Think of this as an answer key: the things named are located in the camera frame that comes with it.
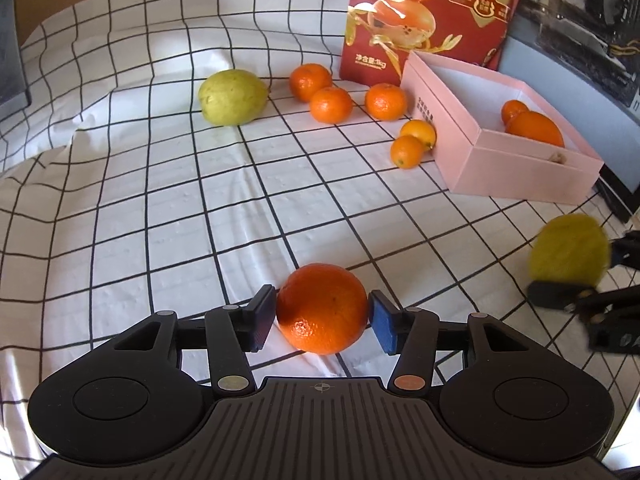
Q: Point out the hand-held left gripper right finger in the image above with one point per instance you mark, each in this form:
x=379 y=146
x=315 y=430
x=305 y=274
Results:
x=383 y=324

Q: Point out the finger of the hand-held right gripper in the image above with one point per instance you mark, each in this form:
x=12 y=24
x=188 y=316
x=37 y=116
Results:
x=555 y=296
x=625 y=251

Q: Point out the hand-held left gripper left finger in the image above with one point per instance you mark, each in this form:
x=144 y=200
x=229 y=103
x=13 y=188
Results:
x=262 y=319

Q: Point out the yellow-green pear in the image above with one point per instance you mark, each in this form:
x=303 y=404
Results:
x=567 y=252
x=232 y=97

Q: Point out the large round orange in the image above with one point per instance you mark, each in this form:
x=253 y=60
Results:
x=322 y=310

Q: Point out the pink cardboard box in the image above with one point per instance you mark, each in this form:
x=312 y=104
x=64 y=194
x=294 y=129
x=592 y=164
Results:
x=515 y=175

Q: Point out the small kumquat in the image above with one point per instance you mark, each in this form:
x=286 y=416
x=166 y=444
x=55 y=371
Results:
x=407 y=152
x=420 y=131

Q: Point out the large lumpy orange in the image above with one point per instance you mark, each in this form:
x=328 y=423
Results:
x=535 y=130

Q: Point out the white black-checked cloth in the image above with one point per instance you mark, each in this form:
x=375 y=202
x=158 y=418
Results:
x=150 y=210

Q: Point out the small mandarin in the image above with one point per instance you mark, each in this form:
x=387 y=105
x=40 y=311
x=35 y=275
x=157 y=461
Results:
x=514 y=110

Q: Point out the red printed snack bag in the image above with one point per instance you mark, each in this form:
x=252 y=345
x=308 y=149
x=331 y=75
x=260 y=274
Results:
x=450 y=15

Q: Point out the dark grey object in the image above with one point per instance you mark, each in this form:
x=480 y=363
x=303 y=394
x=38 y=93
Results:
x=10 y=35

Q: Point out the black-and-white wall poster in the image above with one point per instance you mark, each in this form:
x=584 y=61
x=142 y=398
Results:
x=590 y=15

